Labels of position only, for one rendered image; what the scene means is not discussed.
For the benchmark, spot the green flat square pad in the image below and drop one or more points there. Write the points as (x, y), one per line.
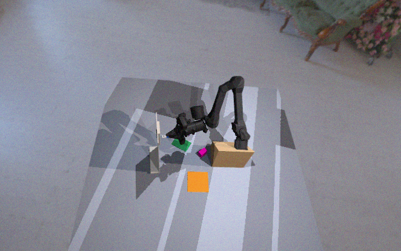
(183, 147)

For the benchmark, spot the orange flat square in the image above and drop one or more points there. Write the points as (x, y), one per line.
(198, 182)

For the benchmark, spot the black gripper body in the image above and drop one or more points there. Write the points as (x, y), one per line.
(186, 128)

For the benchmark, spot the small magenta block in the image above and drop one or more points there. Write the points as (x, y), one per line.
(202, 152)

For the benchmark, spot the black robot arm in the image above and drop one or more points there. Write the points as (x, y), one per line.
(236, 84)

